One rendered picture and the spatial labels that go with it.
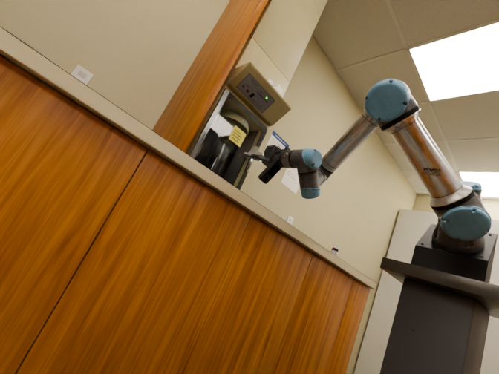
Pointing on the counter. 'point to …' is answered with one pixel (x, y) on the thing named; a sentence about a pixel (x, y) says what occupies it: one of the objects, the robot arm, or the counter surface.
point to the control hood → (275, 111)
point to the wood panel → (208, 73)
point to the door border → (209, 124)
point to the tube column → (286, 31)
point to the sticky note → (237, 136)
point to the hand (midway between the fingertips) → (252, 163)
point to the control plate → (255, 93)
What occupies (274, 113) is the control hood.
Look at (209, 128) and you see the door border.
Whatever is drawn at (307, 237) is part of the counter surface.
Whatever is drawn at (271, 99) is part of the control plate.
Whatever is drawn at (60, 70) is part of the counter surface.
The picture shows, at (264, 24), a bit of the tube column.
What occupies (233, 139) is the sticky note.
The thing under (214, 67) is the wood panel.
